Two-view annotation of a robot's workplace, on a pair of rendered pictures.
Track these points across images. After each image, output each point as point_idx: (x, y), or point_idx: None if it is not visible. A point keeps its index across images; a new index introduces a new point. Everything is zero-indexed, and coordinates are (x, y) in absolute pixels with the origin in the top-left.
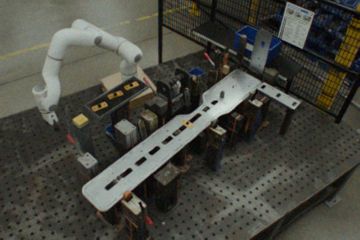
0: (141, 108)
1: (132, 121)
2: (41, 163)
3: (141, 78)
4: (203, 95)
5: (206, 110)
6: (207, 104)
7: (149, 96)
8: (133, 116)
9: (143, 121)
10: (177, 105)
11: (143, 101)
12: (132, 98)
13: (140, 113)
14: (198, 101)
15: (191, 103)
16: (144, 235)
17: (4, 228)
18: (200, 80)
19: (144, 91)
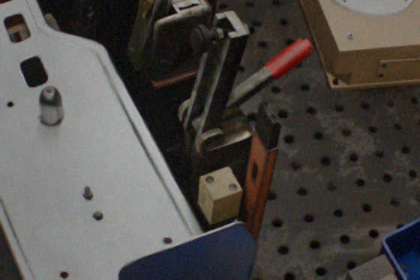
0: (295, 27)
1: None
2: None
3: (414, 24)
4: (93, 44)
5: (20, 37)
6: (37, 40)
7: (325, 39)
8: None
9: None
10: None
11: (316, 27)
12: None
13: (267, 15)
14: (149, 113)
15: None
16: None
17: None
18: (142, 0)
19: (338, 9)
